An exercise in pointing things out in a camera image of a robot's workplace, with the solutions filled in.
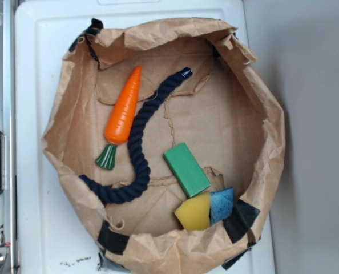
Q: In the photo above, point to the yellow and blue sponge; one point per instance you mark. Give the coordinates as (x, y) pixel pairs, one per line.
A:
(205, 209)

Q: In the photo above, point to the white plastic tray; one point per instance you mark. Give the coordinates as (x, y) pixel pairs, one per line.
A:
(51, 237)

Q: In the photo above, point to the brown paper bag bin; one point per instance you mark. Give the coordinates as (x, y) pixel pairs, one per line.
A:
(224, 113)

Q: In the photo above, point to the aluminium frame rail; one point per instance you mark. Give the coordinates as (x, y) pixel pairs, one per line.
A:
(9, 258)

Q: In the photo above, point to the orange toy carrot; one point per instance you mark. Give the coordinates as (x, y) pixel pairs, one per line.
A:
(121, 119)

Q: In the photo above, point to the green rectangular block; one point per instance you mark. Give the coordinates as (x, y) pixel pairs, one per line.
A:
(187, 170)

